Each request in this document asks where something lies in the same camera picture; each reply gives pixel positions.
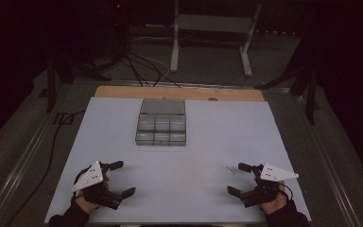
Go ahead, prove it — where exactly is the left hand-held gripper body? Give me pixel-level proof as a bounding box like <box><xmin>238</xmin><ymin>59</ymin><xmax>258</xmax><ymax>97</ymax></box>
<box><xmin>71</xmin><ymin>160</ymin><xmax>123</xmax><ymax>211</ymax></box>

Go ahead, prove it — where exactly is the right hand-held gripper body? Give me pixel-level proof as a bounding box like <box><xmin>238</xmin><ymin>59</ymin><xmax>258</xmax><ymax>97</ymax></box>
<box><xmin>239</xmin><ymin>163</ymin><xmax>300</xmax><ymax>209</ymax></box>

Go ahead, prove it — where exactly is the clear compartment box with lid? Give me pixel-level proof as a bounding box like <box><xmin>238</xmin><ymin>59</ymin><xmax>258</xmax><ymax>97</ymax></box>
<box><xmin>134</xmin><ymin>97</ymin><xmax>187</xmax><ymax>148</ymax></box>

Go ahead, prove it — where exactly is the person's left hand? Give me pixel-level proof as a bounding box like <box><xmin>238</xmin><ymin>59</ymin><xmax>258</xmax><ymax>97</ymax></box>
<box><xmin>75</xmin><ymin>194</ymin><xmax>102</xmax><ymax>217</ymax></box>

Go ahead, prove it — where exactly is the person's right hand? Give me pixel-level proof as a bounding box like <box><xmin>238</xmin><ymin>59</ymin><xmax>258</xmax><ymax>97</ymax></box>
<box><xmin>258</xmin><ymin>181</ymin><xmax>289</xmax><ymax>217</ymax></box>

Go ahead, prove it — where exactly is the white table mat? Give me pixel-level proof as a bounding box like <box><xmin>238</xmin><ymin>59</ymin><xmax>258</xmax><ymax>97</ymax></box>
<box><xmin>44</xmin><ymin>96</ymin><xmax>313</xmax><ymax>224</ymax></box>

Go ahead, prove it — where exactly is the black tripod stand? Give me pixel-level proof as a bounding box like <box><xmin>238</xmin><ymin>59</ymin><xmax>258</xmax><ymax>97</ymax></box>
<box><xmin>253</xmin><ymin>61</ymin><xmax>321</xmax><ymax>127</ymax></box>
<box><xmin>38</xmin><ymin>46</ymin><xmax>112</xmax><ymax>114</ymax></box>

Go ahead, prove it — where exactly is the wooden table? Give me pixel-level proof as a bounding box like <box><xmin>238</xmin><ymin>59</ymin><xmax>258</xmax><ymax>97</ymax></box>
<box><xmin>94</xmin><ymin>85</ymin><xmax>266</xmax><ymax>102</ymax></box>

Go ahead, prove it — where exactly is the grey metal stand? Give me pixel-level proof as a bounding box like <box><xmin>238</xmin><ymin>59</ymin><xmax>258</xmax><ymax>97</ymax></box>
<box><xmin>169</xmin><ymin>0</ymin><xmax>263</xmax><ymax>78</ymax></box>

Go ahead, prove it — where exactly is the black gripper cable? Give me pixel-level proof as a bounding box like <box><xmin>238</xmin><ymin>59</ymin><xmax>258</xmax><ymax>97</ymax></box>
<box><xmin>282</xmin><ymin>183</ymin><xmax>295</xmax><ymax>201</ymax></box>
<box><xmin>72</xmin><ymin>166</ymin><xmax>93</xmax><ymax>202</ymax></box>

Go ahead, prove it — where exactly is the black floor cable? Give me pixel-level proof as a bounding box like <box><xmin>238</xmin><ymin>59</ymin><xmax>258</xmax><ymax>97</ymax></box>
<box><xmin>3</xmin><ymin>110</ymin><xmax>87</xmax><ymax>227</ymax></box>

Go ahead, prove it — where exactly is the metal floor rail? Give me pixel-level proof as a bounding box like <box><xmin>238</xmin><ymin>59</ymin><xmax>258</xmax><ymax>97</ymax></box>
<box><xmin>0</xmin><ymin>84</ymin><xmax>77</xmax><ymax>227</ymax></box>
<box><xmin>292</xmin><ymin>93</ymin><xmax>363</xmax><ymax>227</ymax></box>

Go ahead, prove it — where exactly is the bundle of black cables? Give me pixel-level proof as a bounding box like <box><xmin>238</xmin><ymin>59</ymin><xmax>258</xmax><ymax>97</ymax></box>
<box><xmin>107</xmin><ymin>6</ymin><xmax>182</xmax><ymax>89</ymax></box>

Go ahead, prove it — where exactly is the white cable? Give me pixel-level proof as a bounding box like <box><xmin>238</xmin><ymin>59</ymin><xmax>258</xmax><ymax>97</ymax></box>
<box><xmin>131</xmin><ymin>51</ymin><xmax>172</xmax><ymax>88</ymax></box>

